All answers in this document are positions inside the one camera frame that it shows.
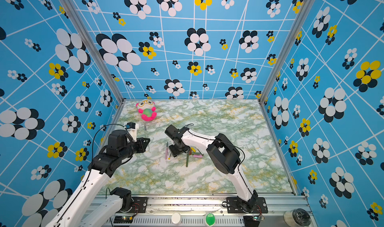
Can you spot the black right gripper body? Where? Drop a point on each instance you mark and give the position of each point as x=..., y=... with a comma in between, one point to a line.
x=181, y=150

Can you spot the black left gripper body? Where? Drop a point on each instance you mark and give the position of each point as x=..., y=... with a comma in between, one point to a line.
x=135, y=147

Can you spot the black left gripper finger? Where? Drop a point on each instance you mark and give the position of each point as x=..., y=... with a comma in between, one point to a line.
x=143, y=147
x=144, y=140

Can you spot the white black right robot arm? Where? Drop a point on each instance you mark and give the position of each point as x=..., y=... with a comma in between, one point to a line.
x=224, y=155

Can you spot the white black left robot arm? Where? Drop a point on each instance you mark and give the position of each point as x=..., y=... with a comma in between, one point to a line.
x=122, y=145

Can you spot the pink pen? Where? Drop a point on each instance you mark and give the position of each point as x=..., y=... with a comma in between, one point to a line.
x=167, y=151

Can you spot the pink white plush toy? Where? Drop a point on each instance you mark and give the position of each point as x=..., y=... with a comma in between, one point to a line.
x=147, y=110

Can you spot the white round button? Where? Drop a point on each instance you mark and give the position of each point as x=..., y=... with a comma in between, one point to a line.
x=176, y=218

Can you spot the green push button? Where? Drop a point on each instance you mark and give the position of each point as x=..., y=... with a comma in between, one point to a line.
x=210, y=220

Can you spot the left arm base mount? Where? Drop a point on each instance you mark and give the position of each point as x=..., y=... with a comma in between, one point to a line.
x=130, y=204

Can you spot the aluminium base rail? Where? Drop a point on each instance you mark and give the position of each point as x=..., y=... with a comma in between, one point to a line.
x=193, y=209

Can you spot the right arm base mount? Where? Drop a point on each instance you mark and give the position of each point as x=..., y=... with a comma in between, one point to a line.
x=235, y=205

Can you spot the aluminium corner post left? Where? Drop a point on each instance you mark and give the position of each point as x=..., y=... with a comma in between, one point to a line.
x=80, y=27

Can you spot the aluminium corner post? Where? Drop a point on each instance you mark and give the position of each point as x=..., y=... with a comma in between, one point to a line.
x=80, y=27
x=287, y=46

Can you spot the aluminium corner post right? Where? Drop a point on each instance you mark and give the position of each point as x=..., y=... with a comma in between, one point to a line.
x=287, y=46

